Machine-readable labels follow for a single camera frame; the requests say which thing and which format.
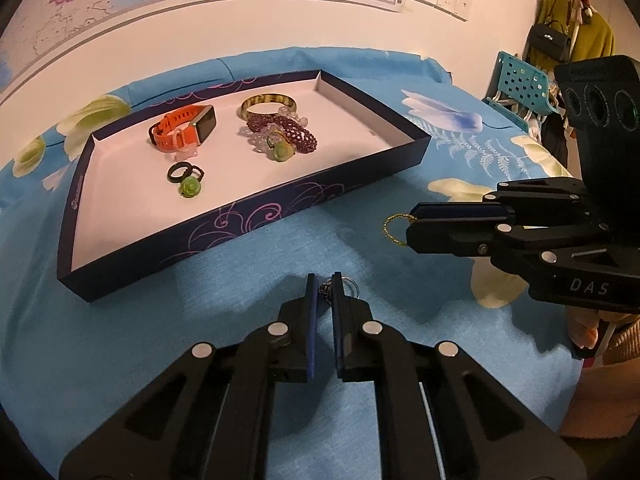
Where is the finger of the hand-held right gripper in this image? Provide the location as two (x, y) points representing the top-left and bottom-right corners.
(409, 177), (592, 227)
(405, 219), (622, 274)

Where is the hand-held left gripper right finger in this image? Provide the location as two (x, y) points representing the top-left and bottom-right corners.
(331, 272), (587, 480)

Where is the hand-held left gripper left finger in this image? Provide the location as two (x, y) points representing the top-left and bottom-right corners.
(59, 274), (317, 480)

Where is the silver metal ring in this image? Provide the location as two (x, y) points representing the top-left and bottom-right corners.
(320, 275), (360, 307)

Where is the gold beaded ring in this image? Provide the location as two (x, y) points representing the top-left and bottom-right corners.
(383, 213), (418, 247)

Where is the dark blue cardboard box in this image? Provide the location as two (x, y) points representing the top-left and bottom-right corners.
(56, 69), (432, 303)

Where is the purple beaded bracelet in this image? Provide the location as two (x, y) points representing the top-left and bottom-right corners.
(247, 112), (319, 153)

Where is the black beaded green flower ring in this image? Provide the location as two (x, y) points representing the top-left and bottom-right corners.
(166, 161), (207, 200)

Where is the clear crystal bracelet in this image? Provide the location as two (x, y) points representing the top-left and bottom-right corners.
(239, 107), (310, 154)

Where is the pink translucent ring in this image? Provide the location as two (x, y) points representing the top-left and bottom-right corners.
(170, 127), (203, 154)

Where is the person's right forearm pink sleeve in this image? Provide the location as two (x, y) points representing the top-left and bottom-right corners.
(559, 320), (640, 439)

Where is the person's right hand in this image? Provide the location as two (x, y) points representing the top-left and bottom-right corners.
(566, 306), (640, 351)

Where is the blue perforated plastic chair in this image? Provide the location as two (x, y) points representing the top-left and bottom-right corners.
(482, 51), (562, 132)

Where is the yellow garment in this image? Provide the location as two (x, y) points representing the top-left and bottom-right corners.
(532, 0), (616, 62)

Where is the black handbag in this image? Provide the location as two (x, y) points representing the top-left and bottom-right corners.
(525, 20), (574, 64)

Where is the blue floral bedsheet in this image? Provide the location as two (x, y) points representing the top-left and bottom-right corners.
(0, 46), (591, 480)

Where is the green brown bangle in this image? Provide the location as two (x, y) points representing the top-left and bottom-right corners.
(239, 91), (298, 122)

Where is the orange strap wristwatch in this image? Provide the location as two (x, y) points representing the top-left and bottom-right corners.
(147, 104), (217, 153)

